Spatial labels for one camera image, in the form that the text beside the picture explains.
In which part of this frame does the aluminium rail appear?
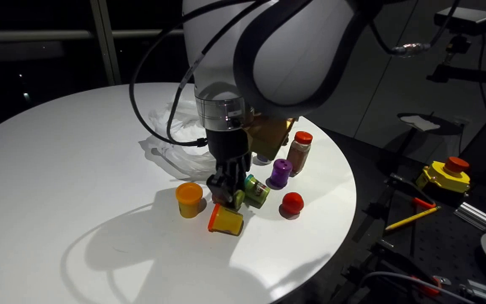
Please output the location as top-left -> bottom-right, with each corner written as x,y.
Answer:
454,202 -> 486,231

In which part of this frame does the purple shaker container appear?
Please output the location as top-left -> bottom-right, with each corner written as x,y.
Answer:
266,158 -> 293,190

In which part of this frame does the grey cable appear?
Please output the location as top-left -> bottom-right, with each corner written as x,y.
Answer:
359,271 -> 480,304

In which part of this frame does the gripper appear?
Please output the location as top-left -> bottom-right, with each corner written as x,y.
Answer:
206,128 -> 252,206

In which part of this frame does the yellow tub with orange lid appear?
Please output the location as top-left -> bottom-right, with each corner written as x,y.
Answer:
208,203 -> 244,236
175,182 -> 204,219

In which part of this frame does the spice bottle with red cap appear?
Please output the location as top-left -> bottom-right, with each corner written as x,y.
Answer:
286,130 -> 313,177

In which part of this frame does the white plastic bag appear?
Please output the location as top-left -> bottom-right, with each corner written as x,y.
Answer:
147,98 -> 219,179

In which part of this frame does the window railing bar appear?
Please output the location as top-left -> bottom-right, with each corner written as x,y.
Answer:
0,29 -> 184,43

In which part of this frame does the yellow pencil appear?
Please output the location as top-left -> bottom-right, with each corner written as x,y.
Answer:
385,206 -> 442,232

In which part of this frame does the yellow emergency stop button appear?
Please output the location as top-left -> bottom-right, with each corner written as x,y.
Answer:
415,156 -> 472,194

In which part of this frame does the red round toy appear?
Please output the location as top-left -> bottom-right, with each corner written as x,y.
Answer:
279,192 -> 305,220

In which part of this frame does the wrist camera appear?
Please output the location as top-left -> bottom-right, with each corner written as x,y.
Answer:
246,117 -> 297,161

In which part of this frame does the green tub with printed label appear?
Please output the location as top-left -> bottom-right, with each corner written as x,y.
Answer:
243,174 -> 271,209

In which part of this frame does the white cloth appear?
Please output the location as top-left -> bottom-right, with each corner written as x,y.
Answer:
400,115 -> 441,132

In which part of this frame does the camera on mount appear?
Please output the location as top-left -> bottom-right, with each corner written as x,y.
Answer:
426,6 -> 486,87

